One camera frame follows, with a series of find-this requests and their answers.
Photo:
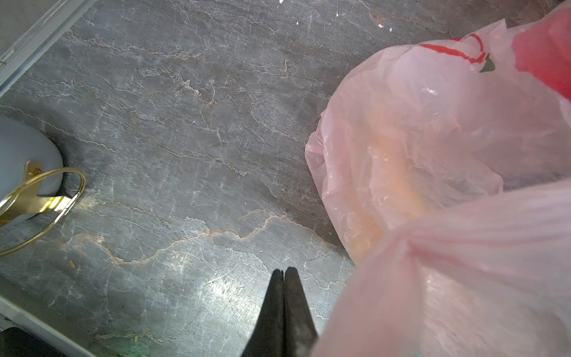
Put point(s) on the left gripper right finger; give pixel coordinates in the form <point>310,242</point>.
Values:
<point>300,333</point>

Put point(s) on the pink plastic bag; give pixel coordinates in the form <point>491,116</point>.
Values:
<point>444,167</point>

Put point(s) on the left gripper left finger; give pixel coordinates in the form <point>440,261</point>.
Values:
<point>267,338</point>

